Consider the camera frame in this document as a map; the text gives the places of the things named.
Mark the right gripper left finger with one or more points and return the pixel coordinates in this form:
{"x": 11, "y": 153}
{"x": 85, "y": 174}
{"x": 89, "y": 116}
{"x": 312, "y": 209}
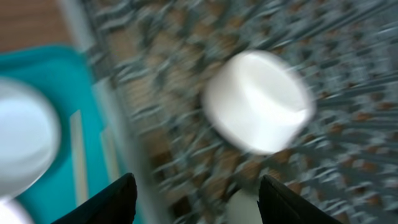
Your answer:
{"x": 114, "y": 204}

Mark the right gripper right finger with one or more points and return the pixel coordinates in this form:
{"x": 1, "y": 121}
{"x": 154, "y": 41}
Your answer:
{"x": 280, "y": 205}

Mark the small pink bowl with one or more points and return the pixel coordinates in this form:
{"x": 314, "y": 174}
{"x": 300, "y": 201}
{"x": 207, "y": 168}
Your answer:
{"x": 12, "y": 212}

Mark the white cup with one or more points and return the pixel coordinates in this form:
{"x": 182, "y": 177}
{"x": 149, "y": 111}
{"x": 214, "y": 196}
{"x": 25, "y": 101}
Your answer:
{"x": 258, "y": 103}

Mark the grey bowl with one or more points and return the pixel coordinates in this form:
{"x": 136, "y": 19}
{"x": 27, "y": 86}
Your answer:
{"x": 30, "y": 137}

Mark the grey dishwasher rack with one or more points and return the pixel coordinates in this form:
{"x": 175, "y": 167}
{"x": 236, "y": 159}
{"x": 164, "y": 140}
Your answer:
{"x": 151, "y": 60}

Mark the left wooden chopstick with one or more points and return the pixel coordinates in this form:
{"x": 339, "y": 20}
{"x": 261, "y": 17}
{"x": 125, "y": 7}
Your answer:
{"x": 78, "y": 159}

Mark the wooden chopstick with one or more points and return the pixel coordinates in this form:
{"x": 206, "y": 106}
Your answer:
{"x": 110, "y": 155}
{"x": 78, "y": 159}

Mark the right wooden chopstick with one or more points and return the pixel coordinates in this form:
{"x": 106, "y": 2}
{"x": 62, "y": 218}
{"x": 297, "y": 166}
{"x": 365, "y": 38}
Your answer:
{"x": 110, "y": 155}

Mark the teal serving tray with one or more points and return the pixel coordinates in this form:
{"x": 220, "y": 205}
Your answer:
{"x": 63, "y": 76}

